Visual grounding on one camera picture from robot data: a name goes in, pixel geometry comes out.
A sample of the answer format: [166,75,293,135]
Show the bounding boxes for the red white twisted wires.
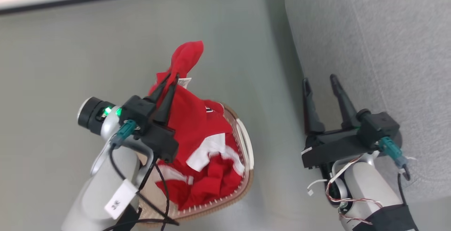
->
[326,155,384,225]

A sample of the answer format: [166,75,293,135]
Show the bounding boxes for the teal cable connector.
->
[112,120,138,148]
[378,136,410,169]

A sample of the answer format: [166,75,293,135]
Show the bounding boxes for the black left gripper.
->
[119,73,180,164]

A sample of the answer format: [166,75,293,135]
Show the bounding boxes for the black left connector cable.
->
[102,145,179,231]

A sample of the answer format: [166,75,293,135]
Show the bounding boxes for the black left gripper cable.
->
[154,155,171,231]

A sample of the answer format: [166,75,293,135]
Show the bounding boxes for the grey fabric sofa seat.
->
[284,0,451,204]

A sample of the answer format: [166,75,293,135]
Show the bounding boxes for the teal left cable connector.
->
[112,120,138,148]

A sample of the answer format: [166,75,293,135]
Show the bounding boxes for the black connector cable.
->
[397,166,412,205]
[102,145,179,231]

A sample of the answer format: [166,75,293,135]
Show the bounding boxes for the white paper label tag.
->
[104,180,139,220]

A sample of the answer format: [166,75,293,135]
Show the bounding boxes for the black right connector cable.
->
[397,166,412,205]

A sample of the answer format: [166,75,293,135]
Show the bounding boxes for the red and white clothing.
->
[147,41,246,211]

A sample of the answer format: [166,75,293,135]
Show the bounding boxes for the teal right cable connector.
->
[378,136,410,169]

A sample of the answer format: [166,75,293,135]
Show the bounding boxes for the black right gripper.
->
[301,74,401,170]

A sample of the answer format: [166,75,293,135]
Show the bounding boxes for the beige perforated laundry basket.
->
[136,102,255,229]

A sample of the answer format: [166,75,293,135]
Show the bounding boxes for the white cable tie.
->
[307,178,329,196]

